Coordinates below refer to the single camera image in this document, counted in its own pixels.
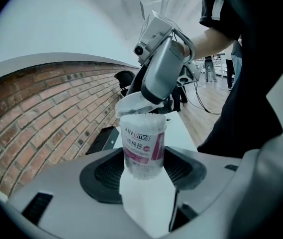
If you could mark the black metal box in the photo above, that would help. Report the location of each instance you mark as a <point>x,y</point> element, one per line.
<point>104,141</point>

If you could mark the white ceiling unit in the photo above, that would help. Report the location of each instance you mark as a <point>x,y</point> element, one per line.
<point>153,6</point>

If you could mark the small white cylinder object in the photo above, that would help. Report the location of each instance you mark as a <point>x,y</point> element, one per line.
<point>142,143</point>

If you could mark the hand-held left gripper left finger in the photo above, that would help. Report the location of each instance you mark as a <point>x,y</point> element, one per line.
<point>76,195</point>

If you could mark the person's right forearm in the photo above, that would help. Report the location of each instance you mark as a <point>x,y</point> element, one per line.
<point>211,41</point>

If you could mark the white railing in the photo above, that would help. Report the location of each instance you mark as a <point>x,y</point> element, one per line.
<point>222,63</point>

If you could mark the black office chair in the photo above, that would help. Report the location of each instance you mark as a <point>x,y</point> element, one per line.
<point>125,80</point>

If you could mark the person's black clothing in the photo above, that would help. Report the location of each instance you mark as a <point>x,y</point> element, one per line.
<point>243,83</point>

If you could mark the person's right hand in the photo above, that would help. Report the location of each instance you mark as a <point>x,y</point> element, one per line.
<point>179,48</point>

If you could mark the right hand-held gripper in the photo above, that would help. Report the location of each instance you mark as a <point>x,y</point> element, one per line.
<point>158,27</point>

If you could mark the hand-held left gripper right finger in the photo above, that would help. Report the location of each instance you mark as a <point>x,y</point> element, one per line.
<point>206,183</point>

